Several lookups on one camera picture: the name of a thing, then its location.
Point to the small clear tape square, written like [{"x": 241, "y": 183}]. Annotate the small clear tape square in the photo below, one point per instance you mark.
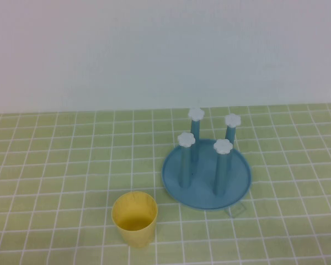
[{"x": 236, "y": 211}]

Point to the yellow plastic cup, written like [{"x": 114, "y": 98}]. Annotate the yellow plastic cup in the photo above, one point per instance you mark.
[{"x": 138, "y": 234}]

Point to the blue cup stand white caps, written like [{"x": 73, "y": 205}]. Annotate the blue cup stand white caps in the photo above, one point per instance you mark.
[{"x": 204, "y": 193}]

